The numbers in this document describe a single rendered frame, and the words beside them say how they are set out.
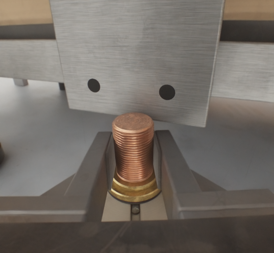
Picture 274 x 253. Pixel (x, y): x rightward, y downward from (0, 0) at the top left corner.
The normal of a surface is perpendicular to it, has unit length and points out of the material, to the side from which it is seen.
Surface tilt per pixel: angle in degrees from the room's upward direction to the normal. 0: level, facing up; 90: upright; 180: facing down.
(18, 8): 90
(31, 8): 90
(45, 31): 90
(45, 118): 180
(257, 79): 90
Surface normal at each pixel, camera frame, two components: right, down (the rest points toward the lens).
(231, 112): -0.02, -0.89
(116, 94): -0.32, 0.43
